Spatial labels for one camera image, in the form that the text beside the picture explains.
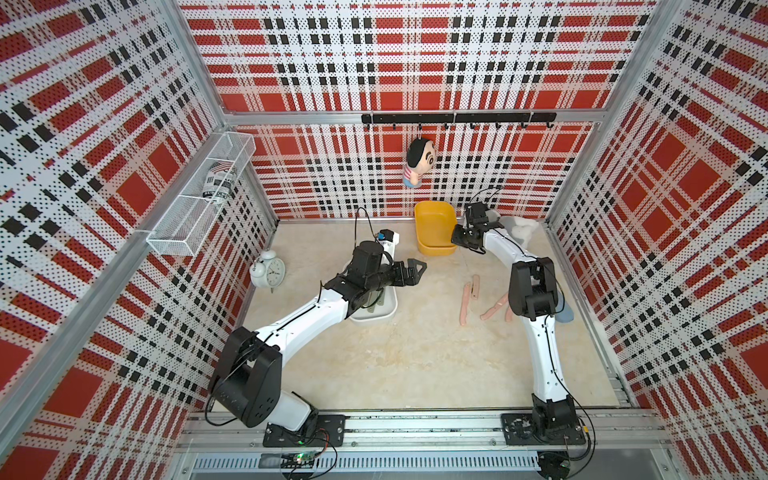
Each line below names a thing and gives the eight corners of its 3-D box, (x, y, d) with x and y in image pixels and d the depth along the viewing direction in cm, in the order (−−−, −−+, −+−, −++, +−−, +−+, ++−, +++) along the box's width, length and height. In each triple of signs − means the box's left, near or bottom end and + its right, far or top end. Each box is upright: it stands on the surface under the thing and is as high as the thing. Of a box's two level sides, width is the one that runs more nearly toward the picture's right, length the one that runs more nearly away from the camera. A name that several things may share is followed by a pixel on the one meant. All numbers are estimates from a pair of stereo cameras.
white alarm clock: (259, 290, 101) (246, 271, 93) (276, 267, 107) (266, 248, 99) (273, 294, 100) (261, 276, 92) (290, 271, 106) (280, 251, 98)
